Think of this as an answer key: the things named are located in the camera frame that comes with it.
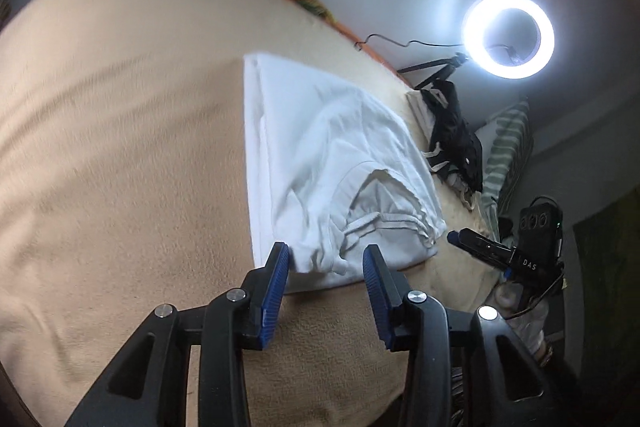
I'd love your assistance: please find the black power cable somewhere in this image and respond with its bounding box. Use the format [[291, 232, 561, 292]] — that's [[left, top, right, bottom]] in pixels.
[[355, 34, 466, 52]]

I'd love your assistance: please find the beige blanket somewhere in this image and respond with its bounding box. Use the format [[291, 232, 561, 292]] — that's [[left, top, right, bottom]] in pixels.
[[0, 0, 506, 427]]

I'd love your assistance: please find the black folded garment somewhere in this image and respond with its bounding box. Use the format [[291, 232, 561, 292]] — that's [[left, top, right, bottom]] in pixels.
[[420, 81, 485, 192]]

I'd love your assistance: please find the white t-shirt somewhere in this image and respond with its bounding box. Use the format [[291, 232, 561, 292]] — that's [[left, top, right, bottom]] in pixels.
[[242, 52, 447, 295]]

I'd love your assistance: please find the black ring light tripod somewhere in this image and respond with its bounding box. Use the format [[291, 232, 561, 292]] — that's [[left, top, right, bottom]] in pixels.
[[397, 52, 468, 90]]

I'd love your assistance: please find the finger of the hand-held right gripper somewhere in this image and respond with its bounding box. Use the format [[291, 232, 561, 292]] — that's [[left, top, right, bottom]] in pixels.
[[446, 228, 516, 270]]

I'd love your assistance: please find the person's right hand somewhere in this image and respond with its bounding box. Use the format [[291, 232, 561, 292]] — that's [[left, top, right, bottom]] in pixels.
[[492, 279, 526, 313]]

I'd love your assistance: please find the white ring light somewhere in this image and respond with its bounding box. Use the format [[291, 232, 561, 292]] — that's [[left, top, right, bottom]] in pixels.
[[461, 0, 556, 78]]

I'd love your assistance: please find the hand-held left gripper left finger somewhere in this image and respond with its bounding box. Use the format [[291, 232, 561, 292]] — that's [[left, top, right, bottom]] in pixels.
[[65, 242, 291, 427]]

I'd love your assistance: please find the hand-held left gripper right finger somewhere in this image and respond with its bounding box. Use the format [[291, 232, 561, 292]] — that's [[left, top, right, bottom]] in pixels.
[[362, 244, 566, 427]]

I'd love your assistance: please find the green striped white cloth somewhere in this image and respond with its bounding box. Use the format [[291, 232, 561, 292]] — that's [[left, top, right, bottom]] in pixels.
[[472, 99, 533, 218]]

